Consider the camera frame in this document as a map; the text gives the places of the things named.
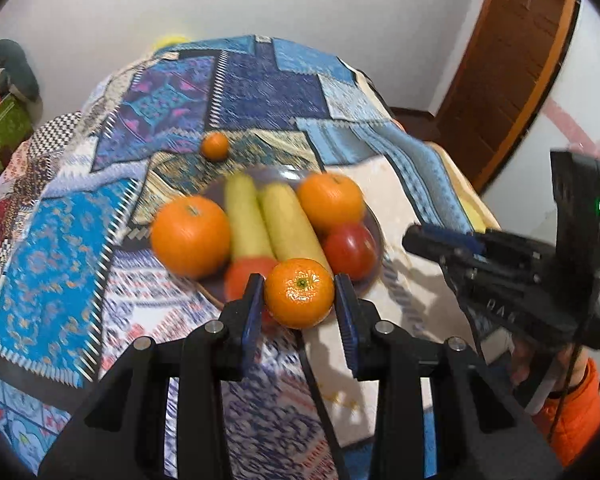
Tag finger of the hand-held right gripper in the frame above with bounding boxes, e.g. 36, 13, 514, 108
402, 226, 543, 286
421, 224, 548, 261

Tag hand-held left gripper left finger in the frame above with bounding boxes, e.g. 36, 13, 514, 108
39, 272, 268, 480

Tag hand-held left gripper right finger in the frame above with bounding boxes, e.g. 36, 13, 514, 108
332, 274, 563, 480

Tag red tomato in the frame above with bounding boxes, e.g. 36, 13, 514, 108
322, 223, 377, 282
224, 256, 281, 326

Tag small orange mandarin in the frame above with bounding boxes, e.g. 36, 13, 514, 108
264, 258, 336, 330
201, 132, 230, 162

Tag yellow banana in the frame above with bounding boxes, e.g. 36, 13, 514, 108
225, 171, 277, 263
257, 183, 333, 276

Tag medium orange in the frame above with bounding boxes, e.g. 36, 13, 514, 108
297, 172, 365, 235

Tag large orange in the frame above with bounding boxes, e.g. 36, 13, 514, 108
151, 196, 232, 281

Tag purple plate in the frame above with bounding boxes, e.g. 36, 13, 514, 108
195, 164, 384, 311

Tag person's right hand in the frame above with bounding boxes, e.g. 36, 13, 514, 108
510, 337, 556, 397

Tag wooden door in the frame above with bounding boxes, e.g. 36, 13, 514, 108
435, 0, 581, 192

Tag blue patchwork blanket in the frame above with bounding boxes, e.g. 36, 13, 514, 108
0, 35, 501, 480

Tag green bag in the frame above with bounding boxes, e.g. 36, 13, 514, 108
0, 95, 34, 187

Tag grey plush toy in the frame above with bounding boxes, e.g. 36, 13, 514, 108
0, 40, 42, 103

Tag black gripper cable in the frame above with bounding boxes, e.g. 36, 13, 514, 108
550, 342, 581, 443

